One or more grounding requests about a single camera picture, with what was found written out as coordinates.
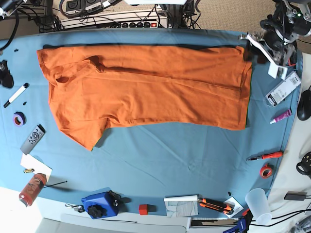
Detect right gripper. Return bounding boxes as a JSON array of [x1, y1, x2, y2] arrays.
[[0, 60, 14, 88]]

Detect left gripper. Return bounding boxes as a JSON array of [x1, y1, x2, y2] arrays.
[[239, 29, 298, 79]]

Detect orange t-shirt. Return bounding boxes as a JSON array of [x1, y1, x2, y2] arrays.
[[36, 45, 252, 150]]

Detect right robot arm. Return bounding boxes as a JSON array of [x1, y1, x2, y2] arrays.
[[0, 0, 26, 89]]

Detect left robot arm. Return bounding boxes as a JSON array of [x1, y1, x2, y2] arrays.
[[240, 0, 311, 80]]

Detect black white marker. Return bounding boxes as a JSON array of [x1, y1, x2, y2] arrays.
[[3, 83, 29, 108]]

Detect orange black clamp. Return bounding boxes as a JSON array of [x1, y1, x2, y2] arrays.
[[287, 50, 297, 67]]

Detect purple tape roll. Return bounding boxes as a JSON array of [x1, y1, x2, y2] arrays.
[[13, 112, 26, 127]]

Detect grey remote control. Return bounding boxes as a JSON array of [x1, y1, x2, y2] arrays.
[[20, 124, 46, 155]]

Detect purple glue tube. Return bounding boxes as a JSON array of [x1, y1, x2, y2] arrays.
[[270, 109, 292, 124]]

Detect black computer mouse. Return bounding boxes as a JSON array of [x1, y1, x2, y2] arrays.
[[297, 90, 311, 121]]

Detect white paper sheet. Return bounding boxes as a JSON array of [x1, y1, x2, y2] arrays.
[[20, 154, 52, 181]]

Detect white power strip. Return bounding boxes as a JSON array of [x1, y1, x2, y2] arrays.
[[60, 8, 171, 30]]

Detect red screwdriver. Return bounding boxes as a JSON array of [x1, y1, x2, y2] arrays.
[[246, 151, 283, 161]]

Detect red spray can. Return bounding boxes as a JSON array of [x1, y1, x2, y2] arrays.
[[19, 173, 47, 207]]

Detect red tape roll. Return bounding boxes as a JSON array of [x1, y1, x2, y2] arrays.
[[259, 164, 273, 179]]

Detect black round gadget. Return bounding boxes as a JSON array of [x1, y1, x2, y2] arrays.
[[296, 152, 311, 178]]

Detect blue table cloth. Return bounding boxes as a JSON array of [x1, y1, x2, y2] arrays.
[[0, 29, 300, 215]]

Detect clear plastic cup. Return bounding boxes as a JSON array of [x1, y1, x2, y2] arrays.
[[245, 188, 272, 225]]

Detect black small adapter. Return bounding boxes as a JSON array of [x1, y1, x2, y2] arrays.
[[284, 191, 307, 201]]

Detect small white card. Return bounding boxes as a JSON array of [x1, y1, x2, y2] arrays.
[[225, 197, 243, 218]]

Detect orange black utility knife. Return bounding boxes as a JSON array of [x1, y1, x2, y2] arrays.
[[198, 199, 234, 215]]

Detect blue box with knob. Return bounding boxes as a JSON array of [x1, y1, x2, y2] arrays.
[[81, 190, 121, 219]]

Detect white booklet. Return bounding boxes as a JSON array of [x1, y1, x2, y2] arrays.
[[164, 195, 199, 218]]

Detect blue clamp bottom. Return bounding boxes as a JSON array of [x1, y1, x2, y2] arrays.
[[223, 209, 253, 233]]

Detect red cube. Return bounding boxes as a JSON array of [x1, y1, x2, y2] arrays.
[[138, 204, 148, 216]]

